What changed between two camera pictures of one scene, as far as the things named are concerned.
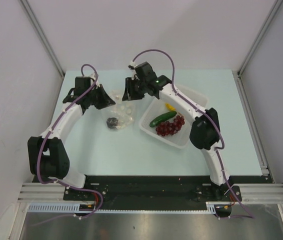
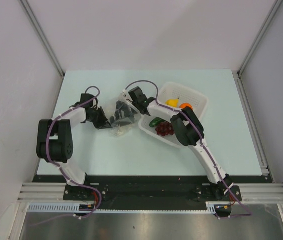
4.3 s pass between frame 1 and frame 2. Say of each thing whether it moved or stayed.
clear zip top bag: moved
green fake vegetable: stayed
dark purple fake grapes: stayed
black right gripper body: moved
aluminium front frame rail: stayed
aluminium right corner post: stayed
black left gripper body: moved
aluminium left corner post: stayed
